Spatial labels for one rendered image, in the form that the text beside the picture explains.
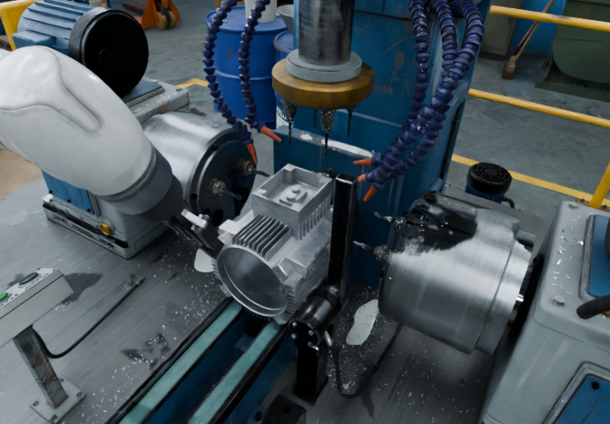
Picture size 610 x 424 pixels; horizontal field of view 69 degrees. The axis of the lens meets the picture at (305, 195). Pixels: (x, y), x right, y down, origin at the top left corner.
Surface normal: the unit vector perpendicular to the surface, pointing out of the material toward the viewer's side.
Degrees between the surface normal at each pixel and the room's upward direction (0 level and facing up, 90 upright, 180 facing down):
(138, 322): 0
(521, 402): 90
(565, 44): 86
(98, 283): 0
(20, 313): 64
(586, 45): 86
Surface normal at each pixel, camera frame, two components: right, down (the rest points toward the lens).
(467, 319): -0.48, 0.30
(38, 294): 0.79, -0.07
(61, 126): 0.53, 0.56
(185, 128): -0.05, -0.72
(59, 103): 0.73, 0.21
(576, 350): -0.51, 0.49
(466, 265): -0.32, -0.25
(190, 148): -0.22, -0.48
